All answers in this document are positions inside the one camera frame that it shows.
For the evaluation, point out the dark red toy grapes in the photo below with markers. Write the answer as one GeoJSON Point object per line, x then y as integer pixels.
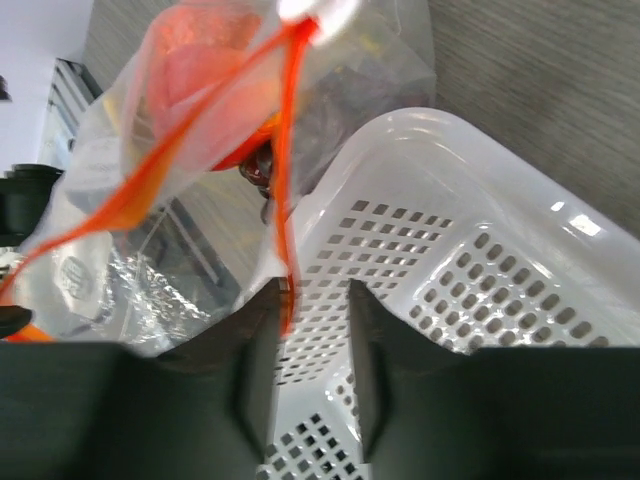
{"type": "Point", "coordinates": [342, 102]}

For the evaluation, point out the red toy pepper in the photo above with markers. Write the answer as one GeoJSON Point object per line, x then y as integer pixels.
{"type": "Point", "coordinates": [215, 85]}

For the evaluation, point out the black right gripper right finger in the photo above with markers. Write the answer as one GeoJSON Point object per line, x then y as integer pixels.
{"type": "Point", "coordinates": [426, 412]}

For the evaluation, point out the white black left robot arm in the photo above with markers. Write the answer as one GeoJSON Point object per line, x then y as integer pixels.
{"type": "Point", "coordinates": [25, 193]}

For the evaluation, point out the clear zip bag orange zipper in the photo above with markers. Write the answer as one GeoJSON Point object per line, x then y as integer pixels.
{"type": "Point", "coordinates": [105, 261]}

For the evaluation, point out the aluminium frame rail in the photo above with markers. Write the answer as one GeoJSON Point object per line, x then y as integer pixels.
{"type": "Point", "coordinates": [72, 90]}

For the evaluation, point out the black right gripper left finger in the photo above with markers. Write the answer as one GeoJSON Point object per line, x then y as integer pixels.
{"type": "Point", "coordinates": [98, 410]}

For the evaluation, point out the white perforated plastic basket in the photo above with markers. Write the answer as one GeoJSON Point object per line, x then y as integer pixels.
{"type": "Point", "coordinates": [459, 238]}

